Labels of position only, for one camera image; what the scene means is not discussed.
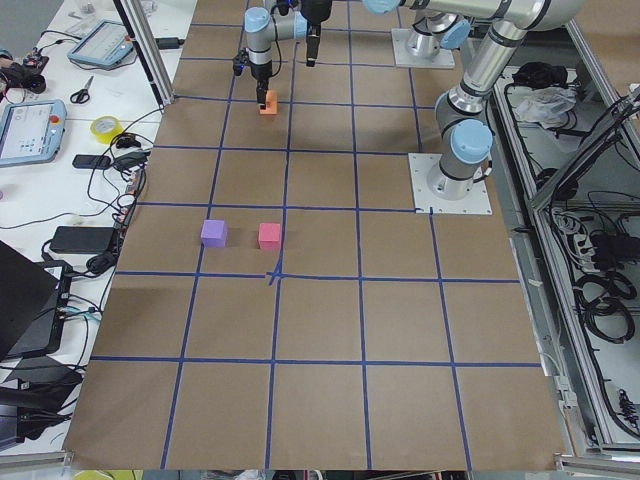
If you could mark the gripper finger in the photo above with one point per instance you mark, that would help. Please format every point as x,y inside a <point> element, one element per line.
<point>261,96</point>
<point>312,44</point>

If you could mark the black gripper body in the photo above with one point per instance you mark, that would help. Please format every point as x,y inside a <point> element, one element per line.
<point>314,14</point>
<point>260,75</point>

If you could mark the orange foam cube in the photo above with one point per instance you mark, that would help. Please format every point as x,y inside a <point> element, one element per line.
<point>270,107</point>

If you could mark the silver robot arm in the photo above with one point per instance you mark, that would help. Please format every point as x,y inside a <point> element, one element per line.
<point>468,140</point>
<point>266,26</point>

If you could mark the small black power brick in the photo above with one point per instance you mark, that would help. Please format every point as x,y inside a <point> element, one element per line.
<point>169,43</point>

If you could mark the pink foam cube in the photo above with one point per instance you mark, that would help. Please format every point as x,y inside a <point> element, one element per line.
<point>269,236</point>

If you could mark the purple foam cube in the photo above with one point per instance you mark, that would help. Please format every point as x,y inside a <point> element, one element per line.
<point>214,233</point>

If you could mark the far teach pendant tablet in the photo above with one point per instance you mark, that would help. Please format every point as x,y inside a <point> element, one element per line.
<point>105,47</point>

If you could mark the teach pendant tablet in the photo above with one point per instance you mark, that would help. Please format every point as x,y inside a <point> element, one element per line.
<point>31,132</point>
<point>105,47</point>

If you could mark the yellow tape roll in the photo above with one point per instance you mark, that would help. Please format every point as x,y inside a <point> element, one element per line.
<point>106,128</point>

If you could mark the black phone handset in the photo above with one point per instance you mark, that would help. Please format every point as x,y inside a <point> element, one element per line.
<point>91,162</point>

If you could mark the near teach pendant tablet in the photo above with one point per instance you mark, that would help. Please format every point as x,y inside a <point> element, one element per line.
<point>31,132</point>

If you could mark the black power adapter brick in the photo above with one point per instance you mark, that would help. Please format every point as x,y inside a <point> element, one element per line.
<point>81,239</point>

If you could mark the crumpled white cloth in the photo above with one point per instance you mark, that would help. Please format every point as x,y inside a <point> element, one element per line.
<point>548,107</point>

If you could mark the black laptop computer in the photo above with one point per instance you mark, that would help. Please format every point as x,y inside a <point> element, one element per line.
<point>33,296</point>

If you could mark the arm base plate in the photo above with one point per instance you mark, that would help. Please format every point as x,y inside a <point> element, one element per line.
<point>415,50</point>
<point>435,193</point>

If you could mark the aluminium frame post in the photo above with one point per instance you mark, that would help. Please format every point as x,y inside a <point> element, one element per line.
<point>135,21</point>

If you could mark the black handled scissors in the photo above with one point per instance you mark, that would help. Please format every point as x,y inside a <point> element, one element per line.
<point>82,96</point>

